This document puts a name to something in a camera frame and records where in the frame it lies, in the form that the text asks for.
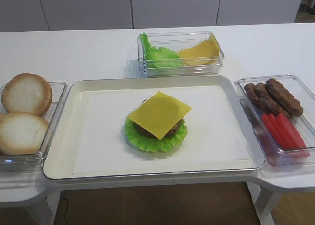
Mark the yellow cheese slice on tray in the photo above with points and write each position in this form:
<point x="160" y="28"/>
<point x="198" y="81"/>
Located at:
<point x="159" y="114"/>

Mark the green lettuce leaf on tray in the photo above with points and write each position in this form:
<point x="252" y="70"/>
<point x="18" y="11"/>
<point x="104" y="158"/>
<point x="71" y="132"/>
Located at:
<point x="153" y="145"/>

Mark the green lettuce in container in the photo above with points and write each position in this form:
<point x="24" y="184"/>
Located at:
<point x="161" y="57"/>

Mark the clear lettuce cheese container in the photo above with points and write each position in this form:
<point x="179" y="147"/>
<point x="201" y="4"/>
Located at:
<point x="178" y="41"/>

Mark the yellow cheese slice stack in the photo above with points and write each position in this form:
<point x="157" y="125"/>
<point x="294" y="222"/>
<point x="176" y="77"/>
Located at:
<point x="203" y="53"/>

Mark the brown patty on tray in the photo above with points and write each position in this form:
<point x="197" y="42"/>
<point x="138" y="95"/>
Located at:
<point x="145" y="133"/>

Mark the white paper liner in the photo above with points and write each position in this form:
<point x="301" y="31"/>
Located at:
<point x="216" y="138"/>

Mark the rear brown patty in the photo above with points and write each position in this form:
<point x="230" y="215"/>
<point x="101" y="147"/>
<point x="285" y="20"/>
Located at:
<point x="254" y="98"/>

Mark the red tomato slice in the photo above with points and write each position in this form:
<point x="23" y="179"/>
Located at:
<point x="283" y="138"/>
<point x="293" y="138"/>
<point x="269" y="129"/>

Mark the middle brown patty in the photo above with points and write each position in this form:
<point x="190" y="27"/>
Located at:
<point x="269" y="102"/>

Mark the white serving tray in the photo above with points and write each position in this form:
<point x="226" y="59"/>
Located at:
<point x="61" y="156"/>

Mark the front brown patty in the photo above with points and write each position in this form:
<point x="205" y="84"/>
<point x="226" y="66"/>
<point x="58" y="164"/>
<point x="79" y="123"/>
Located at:
<point x="284" y="97"/>

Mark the clear patty tomato container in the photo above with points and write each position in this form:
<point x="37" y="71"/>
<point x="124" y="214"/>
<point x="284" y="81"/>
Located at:
<point x="305" y="124"/>

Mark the upper bun half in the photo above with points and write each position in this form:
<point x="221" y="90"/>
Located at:
<point x="27" y="92"/>

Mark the bun half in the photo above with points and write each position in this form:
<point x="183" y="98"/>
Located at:
<point x="27" y="92"/>
<point x="22" y="133"/>

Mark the front red tomato slice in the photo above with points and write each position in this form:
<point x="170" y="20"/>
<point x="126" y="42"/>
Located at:
<point x="293" y="138"/>

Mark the clear bun container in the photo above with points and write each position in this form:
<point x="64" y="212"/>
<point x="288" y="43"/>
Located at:
<point x="31" y="162"/>

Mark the lower bun half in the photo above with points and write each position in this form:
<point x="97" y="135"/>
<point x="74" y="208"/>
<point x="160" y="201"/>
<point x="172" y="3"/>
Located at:
<point x="22" y="133"/>

